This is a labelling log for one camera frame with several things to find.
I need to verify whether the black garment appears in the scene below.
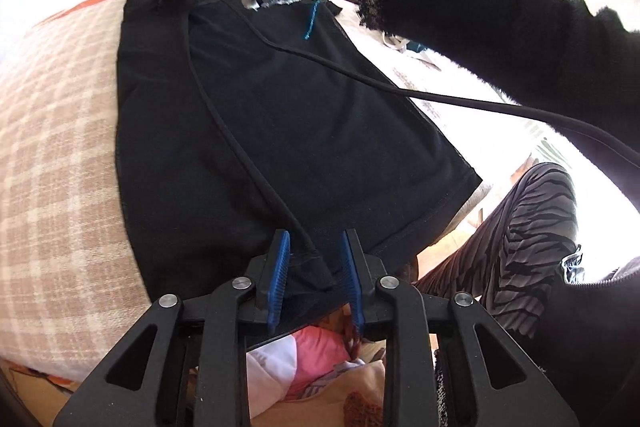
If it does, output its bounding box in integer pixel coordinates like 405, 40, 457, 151
114, 0, 483, 338

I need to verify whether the black cable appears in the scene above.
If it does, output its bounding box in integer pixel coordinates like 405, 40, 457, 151
197, 0, 640, 168

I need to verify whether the pink cloth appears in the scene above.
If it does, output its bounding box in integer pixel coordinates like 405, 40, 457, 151
280, 324, 353, 400

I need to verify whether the beige plaid blanket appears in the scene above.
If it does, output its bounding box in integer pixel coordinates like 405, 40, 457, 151
0, 0, 151, 383

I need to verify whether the peach cloth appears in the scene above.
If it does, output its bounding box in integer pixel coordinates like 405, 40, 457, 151
250, 357, 387, 427

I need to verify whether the black jacket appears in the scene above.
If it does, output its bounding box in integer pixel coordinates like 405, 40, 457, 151
530, 254, 640, 427

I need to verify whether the person's zebra striped leg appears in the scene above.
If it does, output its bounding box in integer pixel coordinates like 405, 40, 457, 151
415, 162, 583, 343

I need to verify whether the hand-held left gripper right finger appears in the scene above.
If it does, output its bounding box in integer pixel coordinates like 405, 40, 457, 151
340, 228, 581, 427

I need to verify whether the orange bed sheet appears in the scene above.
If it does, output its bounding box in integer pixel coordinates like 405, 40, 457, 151
30, 0, 166, 30

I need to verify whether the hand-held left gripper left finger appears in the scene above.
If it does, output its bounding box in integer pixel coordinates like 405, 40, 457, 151
52, 229, 292, 427

